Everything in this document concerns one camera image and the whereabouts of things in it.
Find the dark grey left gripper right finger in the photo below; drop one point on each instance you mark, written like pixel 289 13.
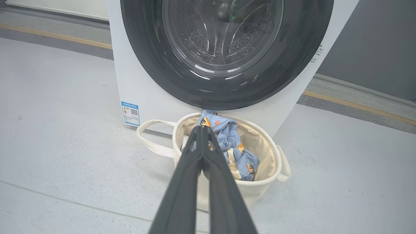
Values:
pixel 227 201

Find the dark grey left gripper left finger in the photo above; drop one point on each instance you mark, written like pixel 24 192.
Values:
pixel 182 195

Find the tan khaki garment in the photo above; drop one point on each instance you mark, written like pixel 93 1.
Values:
pixel 234 165

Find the blue bear print garment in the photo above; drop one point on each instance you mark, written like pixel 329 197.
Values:
pixel 216 125
pixel 248 164

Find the black round glass washer door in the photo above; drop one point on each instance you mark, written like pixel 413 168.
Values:
pixel 292 48

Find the cream canvas laundry basket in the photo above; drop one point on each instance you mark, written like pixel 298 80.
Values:
pixel 260 191

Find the white front-load washing machine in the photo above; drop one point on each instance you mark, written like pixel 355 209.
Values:
pixel 136 74

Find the blue energy label sticker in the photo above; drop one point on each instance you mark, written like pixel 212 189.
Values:
pixel 130 113

